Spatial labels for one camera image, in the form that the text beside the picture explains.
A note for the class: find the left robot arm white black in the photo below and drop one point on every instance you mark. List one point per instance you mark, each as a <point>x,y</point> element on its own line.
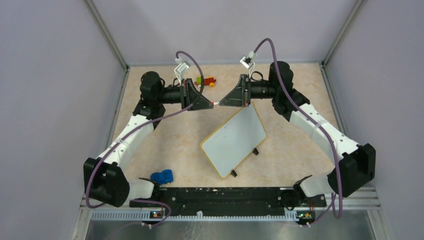
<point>104,178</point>

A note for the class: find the aluminium frame rail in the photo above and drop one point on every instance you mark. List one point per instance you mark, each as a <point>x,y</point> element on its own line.
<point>362,219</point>

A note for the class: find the blue toy car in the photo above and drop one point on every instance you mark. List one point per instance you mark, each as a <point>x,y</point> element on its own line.
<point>164,177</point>

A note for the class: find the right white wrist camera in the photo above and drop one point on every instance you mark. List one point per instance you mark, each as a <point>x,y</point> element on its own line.
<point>248,62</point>

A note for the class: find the white whiteboard yellow edge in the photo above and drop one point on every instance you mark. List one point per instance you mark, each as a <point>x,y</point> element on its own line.
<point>234,140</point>

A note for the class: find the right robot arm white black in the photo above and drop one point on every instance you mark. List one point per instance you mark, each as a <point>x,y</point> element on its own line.
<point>354,164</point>

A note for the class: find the red green brick toy car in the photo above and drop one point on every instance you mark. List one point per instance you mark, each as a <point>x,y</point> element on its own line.
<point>209,81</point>

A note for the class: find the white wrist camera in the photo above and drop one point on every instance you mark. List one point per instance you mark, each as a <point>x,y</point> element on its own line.
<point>180,69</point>
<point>248,62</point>

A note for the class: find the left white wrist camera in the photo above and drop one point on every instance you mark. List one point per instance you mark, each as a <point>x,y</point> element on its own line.
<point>180,69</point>

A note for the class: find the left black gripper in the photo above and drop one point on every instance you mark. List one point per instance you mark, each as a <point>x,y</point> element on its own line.
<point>193,93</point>

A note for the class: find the black whiteboard clip foot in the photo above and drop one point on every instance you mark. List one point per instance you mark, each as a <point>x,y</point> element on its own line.
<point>233,173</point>
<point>255,152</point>

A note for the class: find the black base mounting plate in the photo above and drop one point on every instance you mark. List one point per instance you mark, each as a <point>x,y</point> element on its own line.
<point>230,201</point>

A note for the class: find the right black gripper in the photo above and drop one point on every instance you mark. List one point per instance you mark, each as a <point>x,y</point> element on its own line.
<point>235,98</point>

